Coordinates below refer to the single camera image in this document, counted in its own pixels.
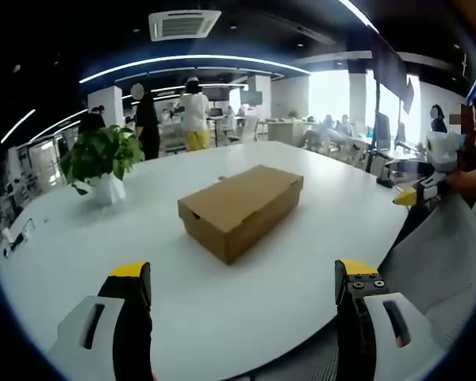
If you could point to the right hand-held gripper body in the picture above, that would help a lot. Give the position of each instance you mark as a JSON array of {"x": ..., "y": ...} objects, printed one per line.
[{"x": 444, "y": 152}]

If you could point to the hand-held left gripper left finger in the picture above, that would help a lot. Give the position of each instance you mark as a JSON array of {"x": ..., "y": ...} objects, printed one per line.
[{"x": 103, "y": 313}]

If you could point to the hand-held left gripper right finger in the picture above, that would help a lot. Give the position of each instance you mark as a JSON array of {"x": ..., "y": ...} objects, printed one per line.
[{"x": 373, "y": 317}]

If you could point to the brown cardboard shoe box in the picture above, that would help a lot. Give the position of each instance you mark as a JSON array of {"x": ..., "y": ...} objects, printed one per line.
[{"x": 242, "y": 210}]

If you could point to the grey office chair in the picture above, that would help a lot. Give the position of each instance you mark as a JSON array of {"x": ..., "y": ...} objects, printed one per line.
[{"x": 432, "y": 254}]

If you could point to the black monitor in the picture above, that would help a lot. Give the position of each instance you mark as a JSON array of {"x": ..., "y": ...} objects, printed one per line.
[{"x": 382, "y": 133}]

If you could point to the white plant pot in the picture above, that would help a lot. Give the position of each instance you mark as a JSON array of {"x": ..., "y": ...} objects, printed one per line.
[{"x": 108, "y": 189}]

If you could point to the green potted plant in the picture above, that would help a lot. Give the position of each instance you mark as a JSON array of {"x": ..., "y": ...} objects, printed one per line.
[{"x": 103, "y": 152}]

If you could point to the ceiling air conditioner vent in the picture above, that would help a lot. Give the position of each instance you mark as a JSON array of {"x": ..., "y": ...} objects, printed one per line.
[{"x": 182, "y": 24}]

